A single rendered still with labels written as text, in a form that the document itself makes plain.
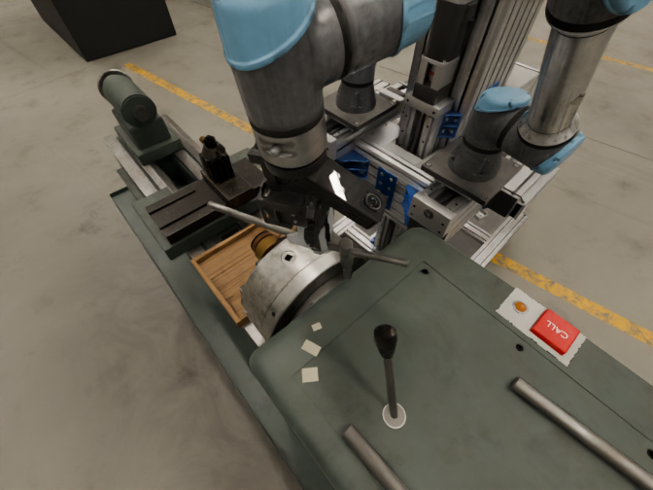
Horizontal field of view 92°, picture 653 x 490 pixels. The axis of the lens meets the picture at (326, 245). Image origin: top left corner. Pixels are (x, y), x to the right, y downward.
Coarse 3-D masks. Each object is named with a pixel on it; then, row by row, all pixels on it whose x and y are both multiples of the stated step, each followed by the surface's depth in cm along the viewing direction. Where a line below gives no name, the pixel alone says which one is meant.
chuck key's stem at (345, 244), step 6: (342, 240) 49; (348, 240) 49; (342, 246) 49; (348, 246) 48; (342, 252) 49; (348, 252) 49; (342, 258) 51; (348, 258) 51; (342, 264) 53; (348, 264) 53; (348, 270) 55; (348, 276) 57
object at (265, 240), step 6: (258, 234) 87; (264, 234) 87; (270, 234) 88; (258, 240) 86; (264, 240) 85; (270, 240) 85; (252, 246) 87; (258, 246) 85; (264, 246) 84; (270, 246) 84; (258, 252) 85; (264, 252) 84; (258, 258) 86
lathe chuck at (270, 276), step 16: (288, 240) 71; (336, 240) 75; (272, 256) 69; (304, 256) 68; (320, 256) 68; (256, 272) 70; (272, 272) 68; (288, 272) 67; (256, 288) 69; (272, 288) 67; (256, 304) 70; (256, 320) 72
